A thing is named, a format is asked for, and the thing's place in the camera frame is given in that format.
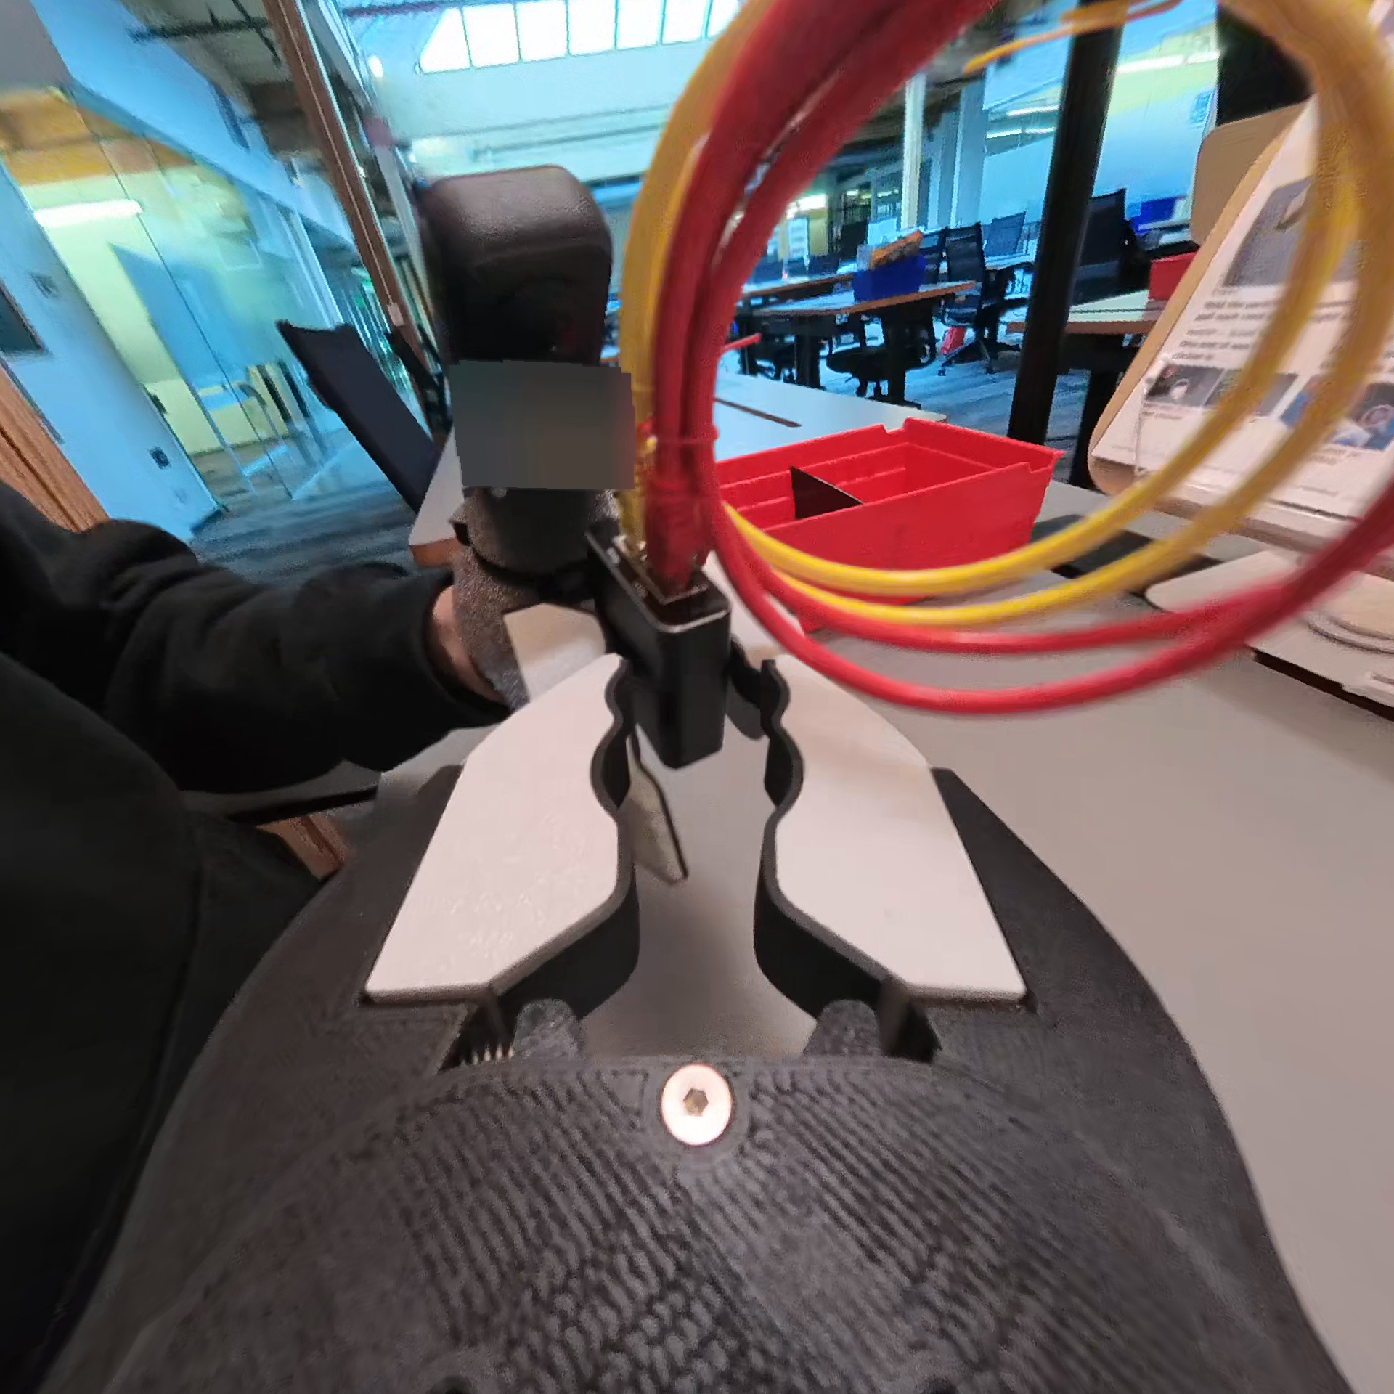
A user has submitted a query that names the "printed instruction sheet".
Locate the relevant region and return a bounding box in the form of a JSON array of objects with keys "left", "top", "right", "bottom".
[{"left": 1089, "top": 97, "right": 1394, "bottom": 523}]

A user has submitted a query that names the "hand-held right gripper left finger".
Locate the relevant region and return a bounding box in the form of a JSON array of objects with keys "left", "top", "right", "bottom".
[{"left": 362, "top": 655, "right": 644, "bottom": 1015}]

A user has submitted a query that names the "white stand base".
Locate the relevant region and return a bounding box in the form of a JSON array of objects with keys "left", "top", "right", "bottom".
[{"left": 1143, "top": 548, "right": 1394, "bottom": 723}]

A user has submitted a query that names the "wood-top office desk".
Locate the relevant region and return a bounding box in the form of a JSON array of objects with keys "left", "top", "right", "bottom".
[{"left": 757, "top": 280, "right": 976, "bottom": 406}]

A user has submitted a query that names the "black pole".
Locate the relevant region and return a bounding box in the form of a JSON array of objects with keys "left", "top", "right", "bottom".
[{"left": 1007, "top": 0, "right": 1125, "bottom": 477}]

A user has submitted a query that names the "white desk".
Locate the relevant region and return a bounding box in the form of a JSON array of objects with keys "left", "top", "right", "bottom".
[{"left": 408, "top": 371, "right": 949, "bottom": 570}]

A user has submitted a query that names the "person's black sweatshirt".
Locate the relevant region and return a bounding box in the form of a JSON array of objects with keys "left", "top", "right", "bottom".
[{"left": 0, "top": 655, "right": 360, "bottom": 1394}]

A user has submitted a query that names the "blue storage bin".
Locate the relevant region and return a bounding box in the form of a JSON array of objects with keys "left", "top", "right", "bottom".
[{"left": 853, "top": 256, "right": 929, "bottom": 308}]

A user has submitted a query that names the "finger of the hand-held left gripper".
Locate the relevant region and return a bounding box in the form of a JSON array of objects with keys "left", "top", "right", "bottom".
[{"left": 503, "top": 603, "right": 690, "bottom": 884}]

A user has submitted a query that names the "person's left hand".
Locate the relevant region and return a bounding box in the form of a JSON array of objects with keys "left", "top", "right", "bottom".
[{"left": 431, "top": 587, "right": 508, "bottom": 708}]

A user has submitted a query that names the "yellow ethernet cable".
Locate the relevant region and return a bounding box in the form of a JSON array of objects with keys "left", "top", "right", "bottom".
[{"left": 616, "top": 0, "right": 1394, "bottom": 635}]

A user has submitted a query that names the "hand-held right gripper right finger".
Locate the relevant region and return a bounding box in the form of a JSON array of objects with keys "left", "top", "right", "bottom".
[{"left": 753, "top": 655, "right": 1029, "bottom": 1015}]

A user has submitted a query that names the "red ethernet cable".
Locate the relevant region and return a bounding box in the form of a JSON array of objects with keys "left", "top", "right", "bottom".
[{"left": 637, "top": 0, "right": 1394, "bottom": 716}]

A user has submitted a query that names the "red plastic bin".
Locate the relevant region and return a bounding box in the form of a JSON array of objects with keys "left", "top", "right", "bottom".
[{"left": 713, "top": 417, "right": 1065, "bottom": 636}]

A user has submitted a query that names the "black port adapter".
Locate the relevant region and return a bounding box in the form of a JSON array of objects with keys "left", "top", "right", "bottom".
[{"left": 586, "top": 527, "right": 733, "bottom": 771}]

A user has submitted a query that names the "black office chair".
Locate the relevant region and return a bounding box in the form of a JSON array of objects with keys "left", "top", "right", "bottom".
[{"left": 275, "top": 319, "right": 445, "bottom": 513}]

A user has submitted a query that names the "person's left forearm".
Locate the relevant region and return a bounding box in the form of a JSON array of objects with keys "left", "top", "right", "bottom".
[{"left": 0, "top": 485, "right": 513, "bottom": 797}]

